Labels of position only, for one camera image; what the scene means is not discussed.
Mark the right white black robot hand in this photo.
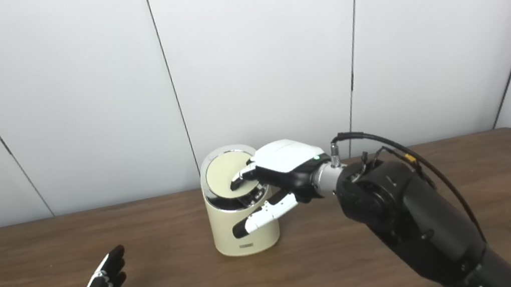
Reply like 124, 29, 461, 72
220, 133, 341, 240

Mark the cream-colored round bin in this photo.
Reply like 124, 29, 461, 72
196, 139, 284, 261

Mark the thin black cable yellow tag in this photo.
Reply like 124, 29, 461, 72
360, 139, 437, 198

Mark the cream round bin lid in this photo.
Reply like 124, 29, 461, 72
201, 147, 263, 197

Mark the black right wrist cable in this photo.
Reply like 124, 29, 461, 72
328, 114, 487, 264

